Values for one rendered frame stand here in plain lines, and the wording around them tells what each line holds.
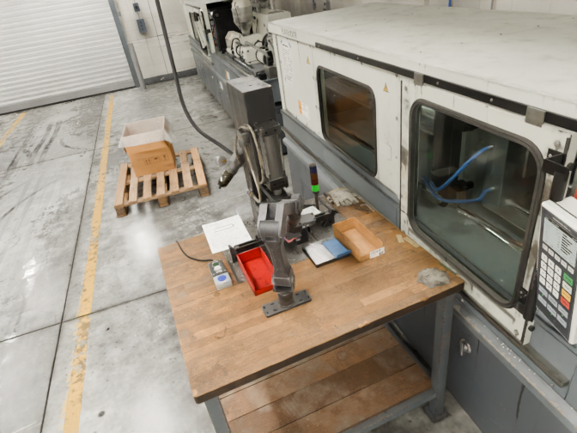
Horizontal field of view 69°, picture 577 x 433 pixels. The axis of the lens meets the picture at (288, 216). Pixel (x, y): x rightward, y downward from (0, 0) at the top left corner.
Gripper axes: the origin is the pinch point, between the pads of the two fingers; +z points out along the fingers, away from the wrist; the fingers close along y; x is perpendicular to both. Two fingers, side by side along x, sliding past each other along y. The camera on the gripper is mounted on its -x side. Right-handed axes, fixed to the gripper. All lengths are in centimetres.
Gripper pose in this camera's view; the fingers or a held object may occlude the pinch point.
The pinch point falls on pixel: (288, 238)
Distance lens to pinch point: 191.4
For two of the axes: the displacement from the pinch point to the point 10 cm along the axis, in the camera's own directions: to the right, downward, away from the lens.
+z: -1.4, 5.5, 8.2
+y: -3.6, -8.0, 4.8
